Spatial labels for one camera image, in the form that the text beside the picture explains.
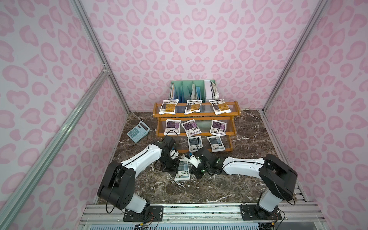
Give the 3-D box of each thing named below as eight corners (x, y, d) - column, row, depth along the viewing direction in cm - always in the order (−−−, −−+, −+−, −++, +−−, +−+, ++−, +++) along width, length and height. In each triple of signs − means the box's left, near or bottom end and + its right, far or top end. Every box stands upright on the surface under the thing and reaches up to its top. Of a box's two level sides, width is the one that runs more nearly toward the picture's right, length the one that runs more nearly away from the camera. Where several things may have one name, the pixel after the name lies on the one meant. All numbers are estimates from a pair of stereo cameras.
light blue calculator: (126, 135, 108) (125, 132, 105) (142, 123, 115) (141, 120, 112) (136, 144, 103) (135, 141, 100) (152, 131, 110) (151, 128, 107)
